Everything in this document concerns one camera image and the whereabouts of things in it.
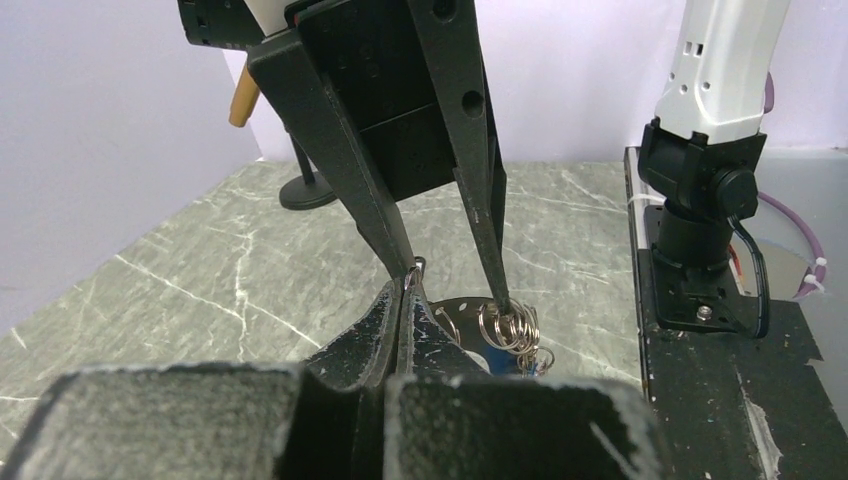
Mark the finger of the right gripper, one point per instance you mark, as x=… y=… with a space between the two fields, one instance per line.
x=449 y=39
x=310 y=109

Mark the metal disc with keyrings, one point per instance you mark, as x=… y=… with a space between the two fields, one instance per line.
x=465 y=337

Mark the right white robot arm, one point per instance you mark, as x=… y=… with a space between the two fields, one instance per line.
x=700 y=151

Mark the black base beam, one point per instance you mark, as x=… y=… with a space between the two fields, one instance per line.
x=730 y=407

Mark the black microphone stand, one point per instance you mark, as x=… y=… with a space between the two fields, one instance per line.
x=308 y=191

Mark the gold microphone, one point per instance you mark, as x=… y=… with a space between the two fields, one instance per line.
x=244 y=99

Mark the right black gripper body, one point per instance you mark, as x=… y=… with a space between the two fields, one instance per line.
x=371 y=53

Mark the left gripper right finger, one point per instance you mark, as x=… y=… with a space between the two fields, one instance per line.
x=445 y=418

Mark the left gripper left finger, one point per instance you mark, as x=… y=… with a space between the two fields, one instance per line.
x=322 y=418

